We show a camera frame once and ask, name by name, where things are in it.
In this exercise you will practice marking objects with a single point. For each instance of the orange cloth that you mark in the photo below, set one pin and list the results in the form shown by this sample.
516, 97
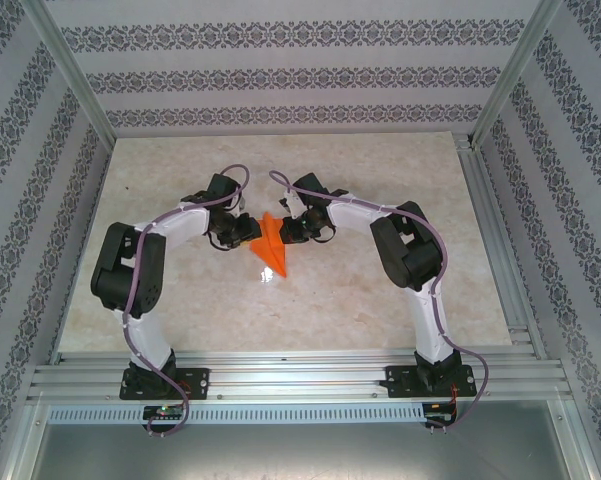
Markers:
272, 250

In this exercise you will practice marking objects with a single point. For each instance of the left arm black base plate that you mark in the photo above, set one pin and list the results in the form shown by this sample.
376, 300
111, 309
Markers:
195, 382

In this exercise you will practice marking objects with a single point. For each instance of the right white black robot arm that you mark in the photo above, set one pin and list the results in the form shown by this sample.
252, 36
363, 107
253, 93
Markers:
405, 250

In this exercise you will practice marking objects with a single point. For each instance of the aluminium frame post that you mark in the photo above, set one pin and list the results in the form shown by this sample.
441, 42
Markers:
70, 70
517, 70

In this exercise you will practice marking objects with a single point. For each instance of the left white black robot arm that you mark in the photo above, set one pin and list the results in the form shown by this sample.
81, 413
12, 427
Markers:
125, 275

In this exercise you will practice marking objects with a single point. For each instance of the aluminium side rail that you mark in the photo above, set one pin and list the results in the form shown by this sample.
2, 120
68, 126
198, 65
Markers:
500, 250

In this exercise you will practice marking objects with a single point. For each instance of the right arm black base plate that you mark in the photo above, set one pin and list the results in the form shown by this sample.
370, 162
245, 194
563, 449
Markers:
402, 382

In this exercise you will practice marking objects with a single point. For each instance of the grey metal sheet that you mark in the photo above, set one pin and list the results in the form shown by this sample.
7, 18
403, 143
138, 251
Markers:
300, 452

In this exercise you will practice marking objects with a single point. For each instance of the aluminium mounting rail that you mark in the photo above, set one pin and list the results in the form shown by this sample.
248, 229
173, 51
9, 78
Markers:
300, 372

